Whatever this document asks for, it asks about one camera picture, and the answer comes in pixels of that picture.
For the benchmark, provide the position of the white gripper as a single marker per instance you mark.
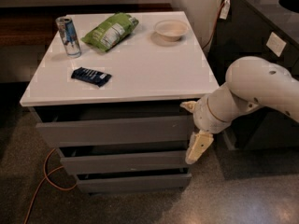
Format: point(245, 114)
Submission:
point(202, 115)

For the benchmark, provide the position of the white label sticker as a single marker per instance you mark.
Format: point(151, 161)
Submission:
point(276, 44)

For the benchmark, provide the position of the grey drawer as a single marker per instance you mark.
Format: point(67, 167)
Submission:
point(113, 124)
point(134, 182)
point(123, 158)

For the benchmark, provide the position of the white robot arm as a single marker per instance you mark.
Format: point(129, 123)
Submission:
point(250, 84)

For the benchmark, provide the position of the white top grey cabinet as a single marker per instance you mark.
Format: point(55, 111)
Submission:
point(144, 68)

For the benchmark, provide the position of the white paper bowl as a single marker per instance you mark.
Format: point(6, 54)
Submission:
point(171, 30)

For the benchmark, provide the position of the silver blue drink can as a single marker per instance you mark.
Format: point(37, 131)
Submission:
point(68, 35)

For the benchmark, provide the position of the grey middle drawer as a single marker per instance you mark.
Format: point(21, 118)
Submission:
point(123, 158)

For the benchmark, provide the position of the grey bottom drawer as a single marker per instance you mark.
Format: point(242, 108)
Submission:
point(134, 182)

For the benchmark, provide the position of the white paper tag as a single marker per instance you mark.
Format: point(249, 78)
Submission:
point(225, 9)

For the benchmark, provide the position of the green chip bag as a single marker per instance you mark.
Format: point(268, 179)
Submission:
point(111, 31)

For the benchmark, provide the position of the grey top drawer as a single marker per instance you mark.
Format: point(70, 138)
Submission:
point(113, 124)

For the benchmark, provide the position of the dark blue rxbar wrapper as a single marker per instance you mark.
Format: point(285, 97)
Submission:
point(91, 76)

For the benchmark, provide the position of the dark wooden bench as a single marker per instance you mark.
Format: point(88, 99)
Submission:
point(21, 26)

